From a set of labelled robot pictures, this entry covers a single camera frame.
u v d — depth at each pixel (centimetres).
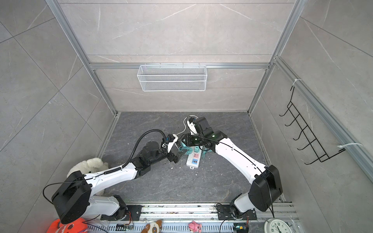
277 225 67
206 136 56
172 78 101
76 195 41
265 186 40
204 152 92
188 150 90
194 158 90
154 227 67
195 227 67
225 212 73
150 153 61
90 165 71
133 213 73
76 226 64
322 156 58
